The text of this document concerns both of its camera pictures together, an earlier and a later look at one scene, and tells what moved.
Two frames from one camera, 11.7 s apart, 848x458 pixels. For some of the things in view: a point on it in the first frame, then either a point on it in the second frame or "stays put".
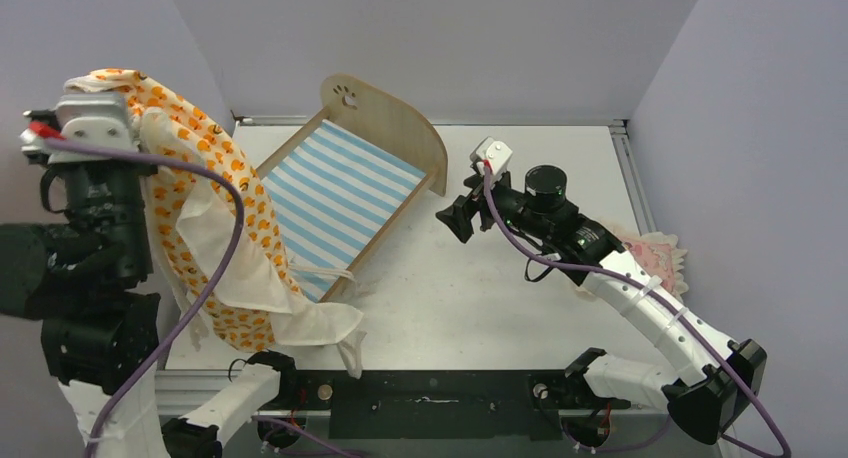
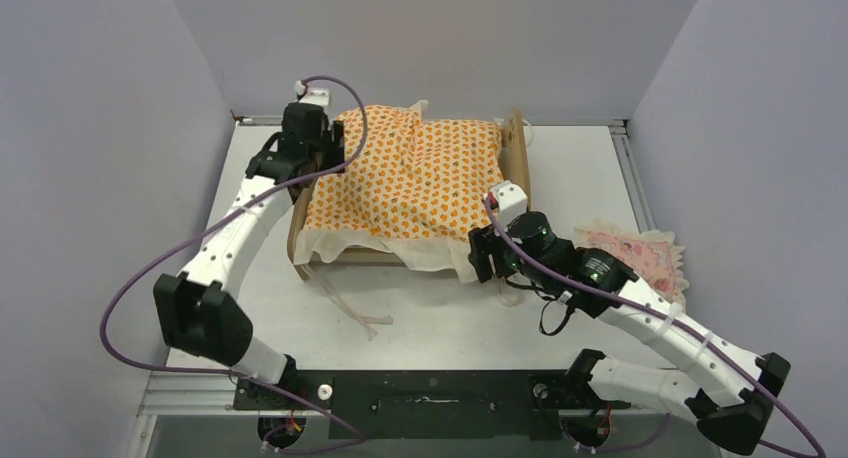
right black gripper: [461, 213] -> [486, 240]
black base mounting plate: [442, 405] stays put
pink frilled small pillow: [660, 254] stays put
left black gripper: [64, 166] -> [332, 141]
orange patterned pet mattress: [262, 296] -> [413, 190]
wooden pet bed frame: [348, 177] -> [517, 167]
